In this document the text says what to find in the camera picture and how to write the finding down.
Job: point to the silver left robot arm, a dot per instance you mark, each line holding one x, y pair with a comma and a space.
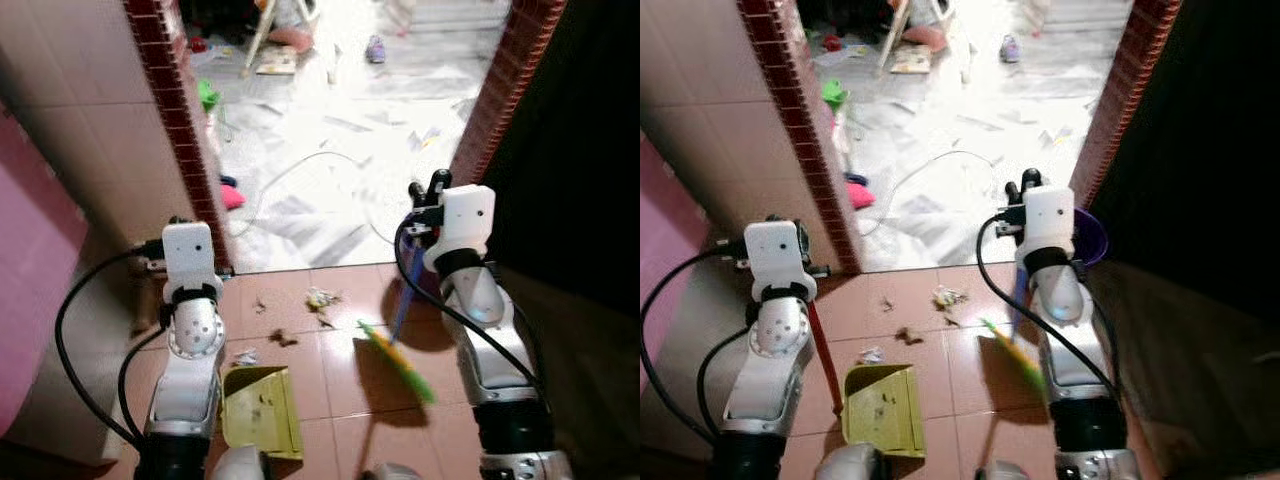
770, 385
190, 380

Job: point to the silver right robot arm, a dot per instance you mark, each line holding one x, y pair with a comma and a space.
495, 360
1075, 360

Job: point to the pink slipper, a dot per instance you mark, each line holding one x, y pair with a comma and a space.
859, 194
231, 196

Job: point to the crumpled white paper scrap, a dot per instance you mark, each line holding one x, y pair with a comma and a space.
320, 298
948, 297

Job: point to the green plastic item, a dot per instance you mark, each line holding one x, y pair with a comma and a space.
833, 96
207, 96

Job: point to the small white paper scrap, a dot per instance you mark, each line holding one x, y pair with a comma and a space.
871, 355
246, 356

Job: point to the purple shoe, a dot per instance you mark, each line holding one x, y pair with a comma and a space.
375, 48
1010, 48

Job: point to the brown dry leaf scrap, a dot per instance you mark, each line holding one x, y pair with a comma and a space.
284, 338
909, 335

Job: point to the pink furniture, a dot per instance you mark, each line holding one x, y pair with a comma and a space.
662, 230
30, 270

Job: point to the flat yellowish board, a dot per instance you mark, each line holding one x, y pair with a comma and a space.
277, 62
912, 60

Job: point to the pink cushion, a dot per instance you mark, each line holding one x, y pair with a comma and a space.
925, 38
290, 38

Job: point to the small red item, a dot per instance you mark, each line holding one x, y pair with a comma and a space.
198, 45
832, 43

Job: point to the wooden stick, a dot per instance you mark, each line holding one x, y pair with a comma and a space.
895, 38
258, 40

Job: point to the silver left robot leg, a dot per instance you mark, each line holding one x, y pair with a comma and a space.
848, 464
240, 465

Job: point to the silver robot leg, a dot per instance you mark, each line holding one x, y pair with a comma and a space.
240, 465
848, 464
392, 472
998, 471

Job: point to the silver right robot leg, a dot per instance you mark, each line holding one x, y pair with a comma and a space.
392, 472
998, 471

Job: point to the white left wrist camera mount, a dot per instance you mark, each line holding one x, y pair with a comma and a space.
188, 255
772, 255

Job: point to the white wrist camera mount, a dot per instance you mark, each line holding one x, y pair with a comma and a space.
188, 255
462, 222
772, 255
1048, 220

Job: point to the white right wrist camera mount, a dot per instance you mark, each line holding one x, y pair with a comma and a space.
462, 222
1048, 220

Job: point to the red brick door post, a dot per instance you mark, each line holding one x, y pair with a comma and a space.
170, 90
510, 80
1125, 80
795, 100

